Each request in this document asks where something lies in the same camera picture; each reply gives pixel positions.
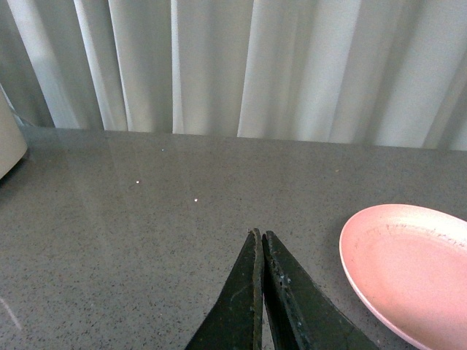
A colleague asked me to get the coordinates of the white rounded appliance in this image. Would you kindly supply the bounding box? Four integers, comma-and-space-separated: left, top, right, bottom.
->
0, 88, 28, 178

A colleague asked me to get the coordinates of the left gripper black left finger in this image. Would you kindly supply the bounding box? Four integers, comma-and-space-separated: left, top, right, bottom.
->
186, 228, 263, 349

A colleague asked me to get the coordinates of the pink plate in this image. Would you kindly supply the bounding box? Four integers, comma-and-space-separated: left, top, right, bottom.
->
339, 204, 466, 349

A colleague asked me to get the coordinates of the white curtain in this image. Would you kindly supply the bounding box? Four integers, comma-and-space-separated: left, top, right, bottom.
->
1, 1, 466, 150

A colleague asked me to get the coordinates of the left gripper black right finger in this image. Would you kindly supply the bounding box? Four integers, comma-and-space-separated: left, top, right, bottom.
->
262, 231, 377, 349

